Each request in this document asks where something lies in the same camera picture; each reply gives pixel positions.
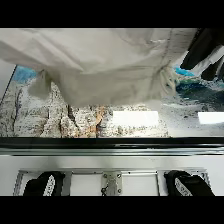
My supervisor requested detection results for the beige garment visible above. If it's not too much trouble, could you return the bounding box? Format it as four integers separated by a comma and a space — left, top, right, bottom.
0, 27, 198, 108

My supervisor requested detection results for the silver frame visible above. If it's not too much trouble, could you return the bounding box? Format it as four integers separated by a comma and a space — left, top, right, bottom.
0, 146, 224, 197

